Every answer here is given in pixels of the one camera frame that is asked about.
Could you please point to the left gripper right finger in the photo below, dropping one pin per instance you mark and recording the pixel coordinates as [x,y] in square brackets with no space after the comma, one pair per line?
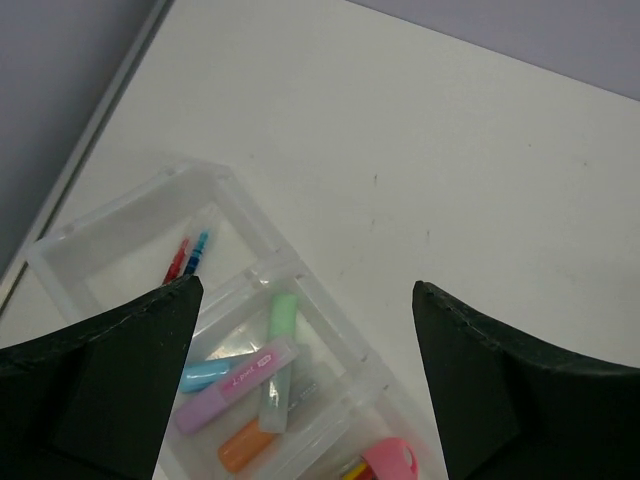
[509,405]

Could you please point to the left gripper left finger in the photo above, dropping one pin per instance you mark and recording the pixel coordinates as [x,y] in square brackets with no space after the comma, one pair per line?
[92,400]

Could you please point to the blue highlighter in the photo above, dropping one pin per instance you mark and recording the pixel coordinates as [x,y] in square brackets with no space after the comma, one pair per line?
[198,376]

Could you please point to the orange highlighter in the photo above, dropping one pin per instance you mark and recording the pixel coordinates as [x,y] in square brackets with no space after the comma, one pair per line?
[239,450]

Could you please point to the red pen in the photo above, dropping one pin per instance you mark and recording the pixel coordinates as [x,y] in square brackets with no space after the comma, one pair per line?
[175,267]

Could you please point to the blue pen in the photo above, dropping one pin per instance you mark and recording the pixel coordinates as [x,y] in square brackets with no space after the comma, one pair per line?
[197,252]

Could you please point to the green highlighter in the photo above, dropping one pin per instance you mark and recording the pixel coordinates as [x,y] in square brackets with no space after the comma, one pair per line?
[273,411]

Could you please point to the pink highlighter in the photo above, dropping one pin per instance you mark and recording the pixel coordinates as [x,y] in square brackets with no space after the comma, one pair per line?
[206,405]
[392,458]

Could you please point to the pink highlighter in container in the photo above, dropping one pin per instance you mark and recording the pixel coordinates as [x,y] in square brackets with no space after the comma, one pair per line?
[392,458]

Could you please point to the clear plastic container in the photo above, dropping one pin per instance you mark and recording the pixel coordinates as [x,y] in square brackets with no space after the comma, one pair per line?
[123,250]

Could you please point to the left table rail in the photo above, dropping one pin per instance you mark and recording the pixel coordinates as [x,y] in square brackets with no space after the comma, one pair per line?
[64,67]

